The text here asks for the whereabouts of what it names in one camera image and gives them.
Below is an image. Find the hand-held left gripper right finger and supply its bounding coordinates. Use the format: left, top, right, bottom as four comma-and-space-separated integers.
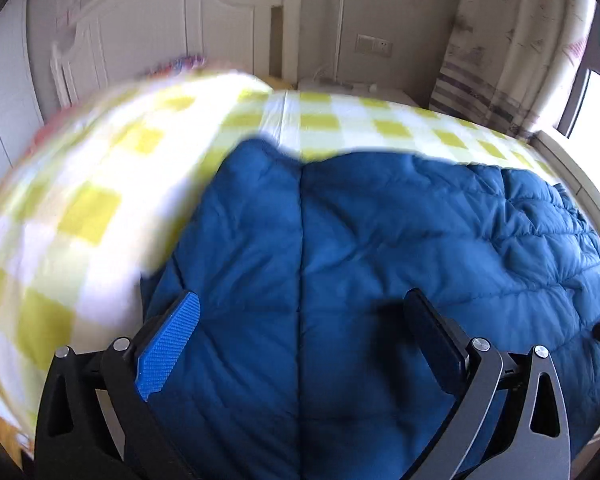
403, 288, 572, 480

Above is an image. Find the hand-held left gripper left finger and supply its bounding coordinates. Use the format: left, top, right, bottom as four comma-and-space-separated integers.
34, 290, 201, 480

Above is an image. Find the blue puffer jacket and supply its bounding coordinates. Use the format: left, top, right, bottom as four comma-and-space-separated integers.
140, 138, 600, 480

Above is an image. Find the cream window ledge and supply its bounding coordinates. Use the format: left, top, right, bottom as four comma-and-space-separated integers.
532, 129, 600, 267

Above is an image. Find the yellow checked bedsheet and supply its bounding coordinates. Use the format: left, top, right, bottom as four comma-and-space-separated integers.
0, 71, 565, 457

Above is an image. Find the window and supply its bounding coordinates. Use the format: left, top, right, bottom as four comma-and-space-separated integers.
557, 4, 600, 157

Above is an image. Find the orange printed blanket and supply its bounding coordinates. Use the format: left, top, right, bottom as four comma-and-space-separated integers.
0, 390, 37, 462

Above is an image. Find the white bedside table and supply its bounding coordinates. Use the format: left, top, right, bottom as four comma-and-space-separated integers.
297, 77, 422, 109

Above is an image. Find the printed curtain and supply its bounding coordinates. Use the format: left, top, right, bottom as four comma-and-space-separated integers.
427, 0, 599, 142

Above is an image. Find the white wardrobe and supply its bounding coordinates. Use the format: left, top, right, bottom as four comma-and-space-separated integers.
0, 0, 47, 197

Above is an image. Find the white panelled headboard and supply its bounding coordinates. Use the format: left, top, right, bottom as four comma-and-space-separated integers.
50, 0, 302, 111

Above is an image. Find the wall socket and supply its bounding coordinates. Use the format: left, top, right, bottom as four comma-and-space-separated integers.
355, 33, 394, 57

